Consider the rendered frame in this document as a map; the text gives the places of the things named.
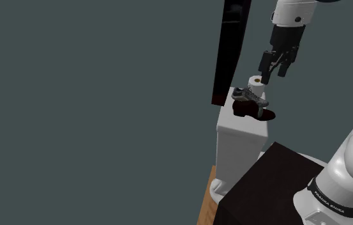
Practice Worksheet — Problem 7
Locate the grey sneaker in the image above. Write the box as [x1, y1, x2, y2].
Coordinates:
[231, 86, 270, 109]

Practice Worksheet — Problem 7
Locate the dark leather shoe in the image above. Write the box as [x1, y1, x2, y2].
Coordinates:
[232, 100, 277, 121]

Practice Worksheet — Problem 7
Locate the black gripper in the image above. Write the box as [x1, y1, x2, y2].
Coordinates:
[258, 24, 306, 86]

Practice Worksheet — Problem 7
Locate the dark robot stand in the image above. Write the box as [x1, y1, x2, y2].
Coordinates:
[213, 141, 325, 225]

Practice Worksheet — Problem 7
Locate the white toilet paper roll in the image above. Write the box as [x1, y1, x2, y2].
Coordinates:
[247, 75, 266, 97]

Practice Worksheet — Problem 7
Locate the tall black panel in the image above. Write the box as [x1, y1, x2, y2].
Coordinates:
[210, 0, 253, 107]

